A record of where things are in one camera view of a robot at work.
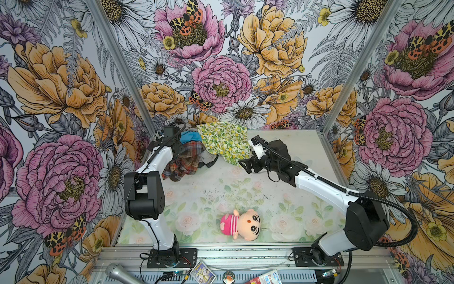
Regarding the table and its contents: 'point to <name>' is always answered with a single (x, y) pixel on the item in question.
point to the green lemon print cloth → (229, 141)
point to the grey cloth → (207, 158)
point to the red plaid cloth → (185, 163)
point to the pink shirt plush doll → (247, 225)
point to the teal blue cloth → (189, 135)
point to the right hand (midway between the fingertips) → (247, 161)
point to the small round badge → (229, 277)
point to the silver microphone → (119, 273)
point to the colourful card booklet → (201, 274)
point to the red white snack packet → (272, 277)
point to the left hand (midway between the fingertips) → (176, 154)
